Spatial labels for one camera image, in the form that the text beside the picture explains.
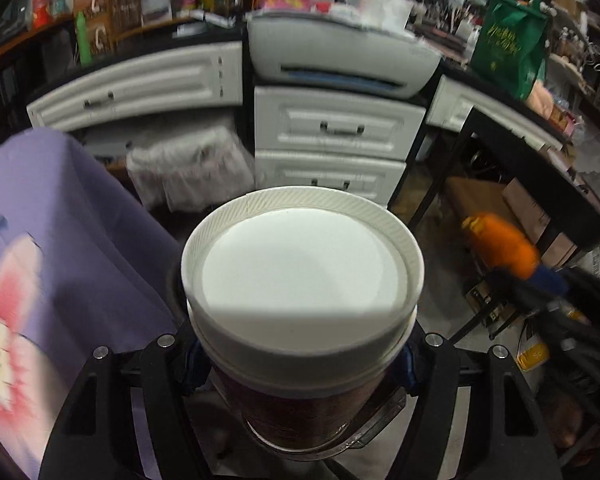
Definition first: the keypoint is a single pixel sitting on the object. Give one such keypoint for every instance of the jar with white lid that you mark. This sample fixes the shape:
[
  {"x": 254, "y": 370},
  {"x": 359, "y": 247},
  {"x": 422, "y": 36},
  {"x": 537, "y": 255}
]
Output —
[{"x": 300, "y": 270}]

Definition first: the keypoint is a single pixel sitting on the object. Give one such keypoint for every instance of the cardboard box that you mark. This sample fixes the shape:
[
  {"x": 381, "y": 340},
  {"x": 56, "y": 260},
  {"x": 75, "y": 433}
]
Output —
[{"x": 535, "y": 215}]

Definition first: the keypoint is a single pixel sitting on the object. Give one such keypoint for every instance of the purple floral tablecloth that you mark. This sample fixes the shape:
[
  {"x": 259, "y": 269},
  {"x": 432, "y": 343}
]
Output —
[{"x": 80, "y": 220}]

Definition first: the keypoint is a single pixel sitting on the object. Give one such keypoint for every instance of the brown cardboard hook display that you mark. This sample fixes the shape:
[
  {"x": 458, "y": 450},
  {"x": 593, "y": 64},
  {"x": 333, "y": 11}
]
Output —
[{"x": 96, "y": 15}]

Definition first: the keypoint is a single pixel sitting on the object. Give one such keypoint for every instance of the green bottle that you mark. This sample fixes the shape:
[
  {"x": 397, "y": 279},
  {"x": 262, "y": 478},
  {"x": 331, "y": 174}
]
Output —
[{"x": 83, "y": 40}]

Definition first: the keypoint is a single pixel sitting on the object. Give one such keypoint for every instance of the peach cloth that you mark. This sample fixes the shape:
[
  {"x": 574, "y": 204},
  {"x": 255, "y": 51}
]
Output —
[{"x": 540, "y": 99}]

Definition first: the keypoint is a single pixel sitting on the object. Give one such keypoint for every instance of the red can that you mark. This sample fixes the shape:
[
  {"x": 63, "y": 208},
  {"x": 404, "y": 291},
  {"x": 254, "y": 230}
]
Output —
[{"x": 42, "y": 10}]

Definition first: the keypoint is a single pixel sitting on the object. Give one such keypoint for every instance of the clear plastic bag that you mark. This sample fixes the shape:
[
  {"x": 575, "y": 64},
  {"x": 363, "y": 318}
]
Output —
[{"x": 190, "y": 170}]

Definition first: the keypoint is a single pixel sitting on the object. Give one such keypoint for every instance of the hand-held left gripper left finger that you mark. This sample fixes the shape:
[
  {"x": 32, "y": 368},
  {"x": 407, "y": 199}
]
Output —
[{"x": 195, "y": 362}]

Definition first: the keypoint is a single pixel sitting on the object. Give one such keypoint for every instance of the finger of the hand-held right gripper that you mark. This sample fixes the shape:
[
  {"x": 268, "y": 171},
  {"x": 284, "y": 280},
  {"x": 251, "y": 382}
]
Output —
[
  {"x": 550, "y": 280},
  {"x": 517, "y": 292}
]

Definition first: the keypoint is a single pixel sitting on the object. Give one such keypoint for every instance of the orange snack wrapper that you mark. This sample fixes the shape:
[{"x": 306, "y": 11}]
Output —
[{"x": 505, "y": 245}]

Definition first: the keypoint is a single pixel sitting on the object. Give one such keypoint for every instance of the black metal table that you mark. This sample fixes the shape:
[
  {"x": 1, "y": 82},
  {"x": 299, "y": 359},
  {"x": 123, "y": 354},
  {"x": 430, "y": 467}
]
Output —
[{"x": 525, "y": 160}]

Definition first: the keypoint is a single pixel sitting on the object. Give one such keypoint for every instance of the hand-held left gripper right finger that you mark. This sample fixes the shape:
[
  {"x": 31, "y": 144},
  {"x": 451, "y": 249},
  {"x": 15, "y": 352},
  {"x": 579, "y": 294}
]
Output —
[{"x": 408, "y": 362}]

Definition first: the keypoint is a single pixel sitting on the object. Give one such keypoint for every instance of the white laminator machine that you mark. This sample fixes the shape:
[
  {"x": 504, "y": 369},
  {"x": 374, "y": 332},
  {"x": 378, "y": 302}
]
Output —
[{"x": 340, "y": 50}]

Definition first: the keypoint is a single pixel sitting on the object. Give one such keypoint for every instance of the narrow white drawer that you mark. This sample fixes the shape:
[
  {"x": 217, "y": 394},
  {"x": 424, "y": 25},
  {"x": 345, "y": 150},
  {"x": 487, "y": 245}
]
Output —
[{"x": 480, "y": 110}]

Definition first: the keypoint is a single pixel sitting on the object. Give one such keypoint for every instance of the wide white drawer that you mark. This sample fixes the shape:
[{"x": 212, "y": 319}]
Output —
[{"x": 140, "y": 85}]

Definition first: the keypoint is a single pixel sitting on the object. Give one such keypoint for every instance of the green shopping bag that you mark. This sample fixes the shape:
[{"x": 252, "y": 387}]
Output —
[{"x": 510, "y": 45}]

